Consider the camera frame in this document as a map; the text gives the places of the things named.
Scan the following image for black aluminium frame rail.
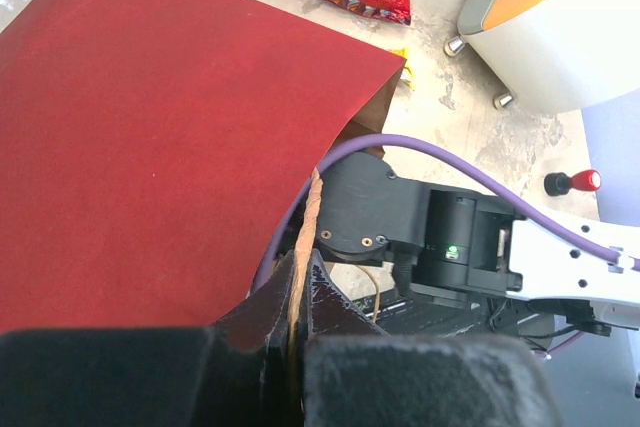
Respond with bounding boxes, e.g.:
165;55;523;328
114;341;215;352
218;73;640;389
354;290;556;349

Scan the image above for yellow snack bar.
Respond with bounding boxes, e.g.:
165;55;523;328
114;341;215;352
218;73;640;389
389;47;415;91

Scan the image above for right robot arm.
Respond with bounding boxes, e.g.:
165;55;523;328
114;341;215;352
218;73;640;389
316;152;639;353

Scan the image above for red emergency stop button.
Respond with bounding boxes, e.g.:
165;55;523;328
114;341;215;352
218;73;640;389
543;169;602;197

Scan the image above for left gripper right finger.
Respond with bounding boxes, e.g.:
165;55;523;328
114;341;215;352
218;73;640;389
302;252;563;426

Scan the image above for red paper bag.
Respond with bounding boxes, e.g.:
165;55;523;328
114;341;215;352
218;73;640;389
1;0;404;332

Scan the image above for white cylindrical appliance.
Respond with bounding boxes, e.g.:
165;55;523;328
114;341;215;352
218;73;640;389
444;0;639;115

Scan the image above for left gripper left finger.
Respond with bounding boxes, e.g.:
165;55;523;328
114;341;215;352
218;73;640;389
1;255;294;426

